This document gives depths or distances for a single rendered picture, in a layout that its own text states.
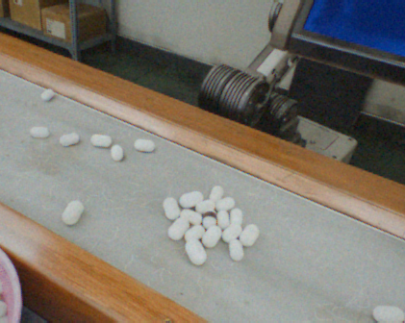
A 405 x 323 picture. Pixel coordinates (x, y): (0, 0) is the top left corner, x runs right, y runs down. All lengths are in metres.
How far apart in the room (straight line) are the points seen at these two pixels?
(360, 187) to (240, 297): 0.30
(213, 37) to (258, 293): 2.40
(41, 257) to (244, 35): 2.35
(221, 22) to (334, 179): 2.15
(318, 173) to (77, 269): 0.42
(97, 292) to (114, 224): 0.13
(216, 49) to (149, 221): 2.31
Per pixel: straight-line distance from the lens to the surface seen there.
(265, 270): 0.55
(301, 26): 0.33
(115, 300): 0.47
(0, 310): 0.51
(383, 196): 0.72
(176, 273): 0.52
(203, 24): 2.83
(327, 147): 1.41
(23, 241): 0.53
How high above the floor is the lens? 1.14
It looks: 35 degrees down
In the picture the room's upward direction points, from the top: 9 degrees clockwise
